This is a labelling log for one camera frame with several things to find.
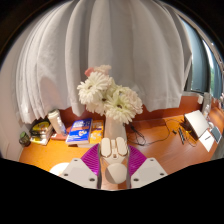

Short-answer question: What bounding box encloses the red flat tray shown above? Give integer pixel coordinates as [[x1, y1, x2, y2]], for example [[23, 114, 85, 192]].
[[50, 132, 69, 141]]

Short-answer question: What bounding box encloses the grey tablet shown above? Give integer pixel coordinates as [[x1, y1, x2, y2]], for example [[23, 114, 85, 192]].
[[210, 125, 222, 144]]

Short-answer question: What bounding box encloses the blue book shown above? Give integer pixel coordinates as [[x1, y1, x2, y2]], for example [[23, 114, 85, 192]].
[[65, 118, 94, 146]]

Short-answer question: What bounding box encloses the white curtain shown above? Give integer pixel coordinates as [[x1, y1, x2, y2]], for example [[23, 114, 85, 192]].
[[14, 0, 194, 125]]

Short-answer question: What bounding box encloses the white paper sheet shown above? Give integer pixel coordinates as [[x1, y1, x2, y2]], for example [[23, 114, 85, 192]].
[[198, 129, 216, 153]]

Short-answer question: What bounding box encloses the dark green mug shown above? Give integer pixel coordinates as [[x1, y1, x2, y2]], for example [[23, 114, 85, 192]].
[[18, 131, 32, 148]]

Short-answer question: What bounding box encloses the white ceramic vase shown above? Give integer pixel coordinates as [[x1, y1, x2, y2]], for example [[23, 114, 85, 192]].
[[103, 114, 128, 148]]

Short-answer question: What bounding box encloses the black cable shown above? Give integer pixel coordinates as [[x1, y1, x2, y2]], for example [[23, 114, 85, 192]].
[[128, 118, 179, 148]]

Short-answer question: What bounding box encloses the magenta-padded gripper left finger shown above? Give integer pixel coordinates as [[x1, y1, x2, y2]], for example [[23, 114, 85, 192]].
[[58, 143, 103, 190]]

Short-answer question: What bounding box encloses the silver laptop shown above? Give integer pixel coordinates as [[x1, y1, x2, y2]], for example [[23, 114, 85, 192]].
[[183, 109, 211, 139]]

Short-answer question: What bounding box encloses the white flower bouquet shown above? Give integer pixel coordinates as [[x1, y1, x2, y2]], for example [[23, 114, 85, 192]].
[[76, 64, 144, 125]]

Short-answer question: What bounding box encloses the window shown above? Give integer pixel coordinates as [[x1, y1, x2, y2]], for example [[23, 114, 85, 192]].
[[181, 18, 224, 101]]

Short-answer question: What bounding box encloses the stack of dark books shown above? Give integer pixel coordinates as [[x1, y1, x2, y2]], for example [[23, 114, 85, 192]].
[[29, 119, 54, 146]]

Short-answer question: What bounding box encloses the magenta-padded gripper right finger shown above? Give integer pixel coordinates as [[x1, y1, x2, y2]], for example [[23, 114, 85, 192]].
[[126, 144, 169, 190]]

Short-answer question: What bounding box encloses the black pen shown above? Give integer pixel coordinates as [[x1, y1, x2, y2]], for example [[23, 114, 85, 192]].
[[178, 127, 186, 145]]

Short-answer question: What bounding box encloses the white computer mouse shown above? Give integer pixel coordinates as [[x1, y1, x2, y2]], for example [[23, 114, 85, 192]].
[[99, 136, 130, 185]]

